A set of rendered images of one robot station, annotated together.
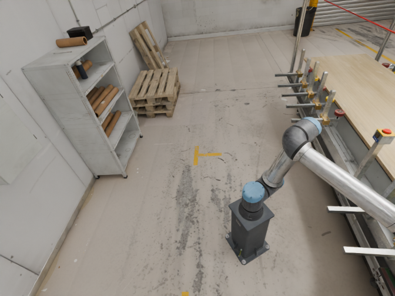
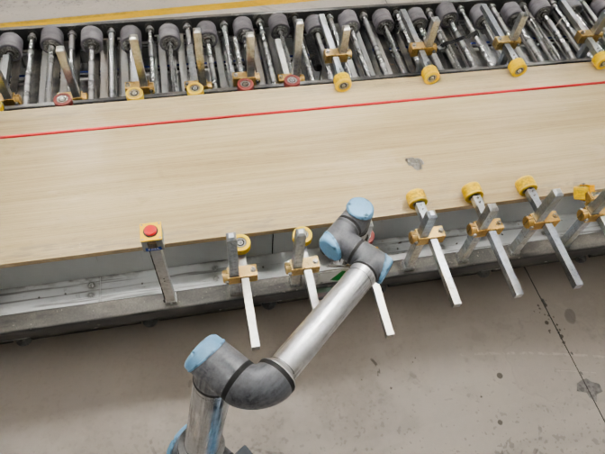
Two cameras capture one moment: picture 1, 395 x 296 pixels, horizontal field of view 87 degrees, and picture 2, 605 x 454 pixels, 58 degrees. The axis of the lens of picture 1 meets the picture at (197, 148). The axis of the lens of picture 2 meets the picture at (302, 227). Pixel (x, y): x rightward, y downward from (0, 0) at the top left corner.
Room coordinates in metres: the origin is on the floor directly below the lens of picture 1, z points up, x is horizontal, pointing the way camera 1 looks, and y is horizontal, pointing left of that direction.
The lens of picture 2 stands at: (0.88, -0.08, 2.77)
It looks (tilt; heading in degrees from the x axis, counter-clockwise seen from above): 57 degrees down; 241
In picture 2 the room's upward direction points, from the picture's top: 7 degrees clockwise
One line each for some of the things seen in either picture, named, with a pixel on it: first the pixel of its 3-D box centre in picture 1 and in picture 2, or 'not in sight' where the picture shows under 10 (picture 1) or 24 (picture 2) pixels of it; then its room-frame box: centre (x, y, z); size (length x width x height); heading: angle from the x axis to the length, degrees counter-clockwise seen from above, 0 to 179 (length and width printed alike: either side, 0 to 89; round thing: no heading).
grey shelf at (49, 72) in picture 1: (100, 113); not in sight; (2.38, 1.17, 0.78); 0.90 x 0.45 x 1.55; 172
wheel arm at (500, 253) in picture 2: not in sight; (494, 240); (-0.39, -0.81, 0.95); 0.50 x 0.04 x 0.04; 79
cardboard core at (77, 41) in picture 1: (72, 41); not in sight; (2.49, 1.16, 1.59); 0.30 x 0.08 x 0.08; 82
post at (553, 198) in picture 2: not in sight; (532, 225); (-0.61, -0.83, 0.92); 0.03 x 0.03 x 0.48; 79
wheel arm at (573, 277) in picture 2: not in sight; (550, 231); (-0.64, -0.76, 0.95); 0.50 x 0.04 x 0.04; 79
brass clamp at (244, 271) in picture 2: not in sight; (239, 274); (0.59, -1.07, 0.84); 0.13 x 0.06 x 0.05; 169
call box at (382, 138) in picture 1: (383, 136); (152, 237); (0.87, -1.13, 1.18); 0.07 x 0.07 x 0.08; 79
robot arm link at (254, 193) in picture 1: (253, 195); not in sight; (0.85, -0.35, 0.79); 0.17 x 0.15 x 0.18; 121
